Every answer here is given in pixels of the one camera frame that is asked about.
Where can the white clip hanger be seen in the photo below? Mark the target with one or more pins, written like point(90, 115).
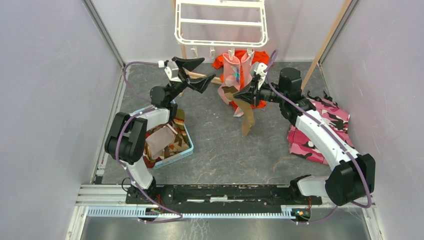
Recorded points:
point(214, 24)

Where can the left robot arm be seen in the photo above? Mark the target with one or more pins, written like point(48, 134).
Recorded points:
point(127, 135)

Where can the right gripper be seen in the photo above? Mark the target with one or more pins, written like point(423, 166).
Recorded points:
point(251, 94)

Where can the pink sock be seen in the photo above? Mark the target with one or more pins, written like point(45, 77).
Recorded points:
point(231, 75)
point(246, 60)

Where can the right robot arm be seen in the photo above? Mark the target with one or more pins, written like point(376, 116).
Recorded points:
point(352, 175)

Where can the light blue basket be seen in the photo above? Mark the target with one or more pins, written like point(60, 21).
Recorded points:
point(155, 117)

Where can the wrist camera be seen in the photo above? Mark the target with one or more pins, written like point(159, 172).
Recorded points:
point(171, 70)
point(259, 73)

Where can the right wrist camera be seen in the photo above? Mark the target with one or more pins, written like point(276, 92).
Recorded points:
point(259, 73)

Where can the pile of socks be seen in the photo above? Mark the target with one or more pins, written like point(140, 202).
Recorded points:
point(167, 143)

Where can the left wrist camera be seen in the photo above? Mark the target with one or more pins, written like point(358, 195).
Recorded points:
point(171, 70)

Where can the orange shirt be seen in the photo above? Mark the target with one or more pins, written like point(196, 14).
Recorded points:
point(259, 56)

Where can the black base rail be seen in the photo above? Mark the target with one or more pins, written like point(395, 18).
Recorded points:
point(213, 199)

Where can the brown tan sock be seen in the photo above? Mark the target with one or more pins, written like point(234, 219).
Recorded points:
point(248, 115)

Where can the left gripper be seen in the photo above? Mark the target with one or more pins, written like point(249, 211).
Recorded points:
point(200, 83)

